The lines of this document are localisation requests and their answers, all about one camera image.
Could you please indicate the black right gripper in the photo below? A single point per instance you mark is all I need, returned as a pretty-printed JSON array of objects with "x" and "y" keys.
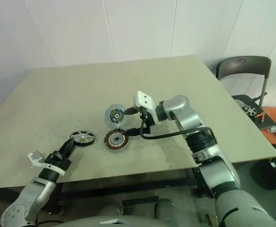
[{"x": 148, "y": 123}]

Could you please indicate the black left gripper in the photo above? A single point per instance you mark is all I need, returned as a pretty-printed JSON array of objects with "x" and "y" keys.
[{"x": 58, "y": 160}]

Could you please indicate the round grey metal disc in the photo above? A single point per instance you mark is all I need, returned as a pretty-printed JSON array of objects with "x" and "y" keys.
[{"x": 115, "y": 116}]

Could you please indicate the grey motor housing copper stator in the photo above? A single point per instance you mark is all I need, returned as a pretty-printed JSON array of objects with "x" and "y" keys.
[{"x": 116, "y": 140}]

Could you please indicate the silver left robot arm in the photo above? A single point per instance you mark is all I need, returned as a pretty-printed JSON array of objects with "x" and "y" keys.
[{"x": 34, "y": 194}]

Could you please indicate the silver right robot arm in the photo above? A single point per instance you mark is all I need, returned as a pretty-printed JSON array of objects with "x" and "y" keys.
[{"x": 187, "y": 118}]

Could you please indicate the grey rounded shape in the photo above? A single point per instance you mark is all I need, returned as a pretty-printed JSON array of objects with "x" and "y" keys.
[
  {"x": 165, "y": 210},
  {"x": 112, "y": 209}
]

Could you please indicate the dark grey folding chair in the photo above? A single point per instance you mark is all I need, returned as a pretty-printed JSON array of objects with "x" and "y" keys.
[{"x": 244, "y": 62}]

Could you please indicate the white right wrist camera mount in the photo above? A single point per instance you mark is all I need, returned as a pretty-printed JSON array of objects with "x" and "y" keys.
[{"x": 144, "y": 99}]

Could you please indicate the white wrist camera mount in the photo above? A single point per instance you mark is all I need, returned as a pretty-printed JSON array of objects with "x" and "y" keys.
[
  {"x": 34, "y": 162},
  {"x": 144, "y": 99}
]

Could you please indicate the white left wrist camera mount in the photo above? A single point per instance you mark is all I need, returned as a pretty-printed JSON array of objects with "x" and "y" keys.
[{"x": 34, "y": 162}]

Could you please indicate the dark table frame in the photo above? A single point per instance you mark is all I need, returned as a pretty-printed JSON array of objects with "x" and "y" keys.
[{"x": 128, "y": 186}]

